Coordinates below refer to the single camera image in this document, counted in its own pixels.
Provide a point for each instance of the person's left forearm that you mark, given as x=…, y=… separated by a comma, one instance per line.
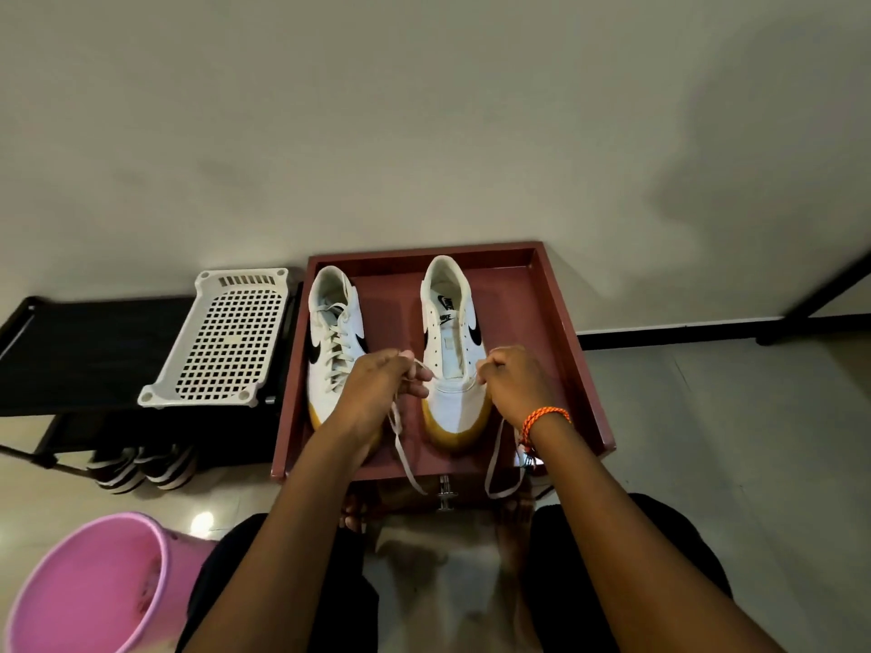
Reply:
x=292, y=537

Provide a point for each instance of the maroon wooden tray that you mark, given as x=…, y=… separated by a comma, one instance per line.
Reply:
x=517, y=305

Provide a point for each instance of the person's left hand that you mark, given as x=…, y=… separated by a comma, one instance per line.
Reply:
x=367, y=391

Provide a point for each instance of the black shoe rack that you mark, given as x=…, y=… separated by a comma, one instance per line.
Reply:
x=81, y=353

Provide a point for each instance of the white shoelace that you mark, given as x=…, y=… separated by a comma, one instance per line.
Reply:
x=403, y=454

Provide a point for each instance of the white plastic lattice shelf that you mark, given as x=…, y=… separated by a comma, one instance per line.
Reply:
x=207, y=282

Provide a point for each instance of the white sneaker gum sole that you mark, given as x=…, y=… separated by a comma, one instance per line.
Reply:
x=452, y=407
x=326, y=391

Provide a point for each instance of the metal bolt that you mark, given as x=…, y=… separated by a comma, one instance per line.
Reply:
x=446, y=495

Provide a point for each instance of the person's right forearm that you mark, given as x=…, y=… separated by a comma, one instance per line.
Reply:
x=633, y=550

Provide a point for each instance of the person's black trousers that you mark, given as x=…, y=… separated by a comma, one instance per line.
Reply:
x=558, y=591

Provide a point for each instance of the black white striped slipper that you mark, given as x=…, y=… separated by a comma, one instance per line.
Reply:
x=169, y=467
x=117, y=472

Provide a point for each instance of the person's right fingers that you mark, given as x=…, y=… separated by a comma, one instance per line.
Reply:
x=491, y=367

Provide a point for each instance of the person's left fingers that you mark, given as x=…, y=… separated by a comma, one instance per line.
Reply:
x=414, y=378

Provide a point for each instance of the person's right hand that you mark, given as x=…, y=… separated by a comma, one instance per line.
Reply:
x=520, y=387

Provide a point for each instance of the black metal frame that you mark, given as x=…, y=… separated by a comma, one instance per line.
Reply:
x=680, y=331

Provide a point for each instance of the pink plastic bucket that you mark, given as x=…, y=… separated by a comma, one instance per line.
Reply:
x=81, y=591

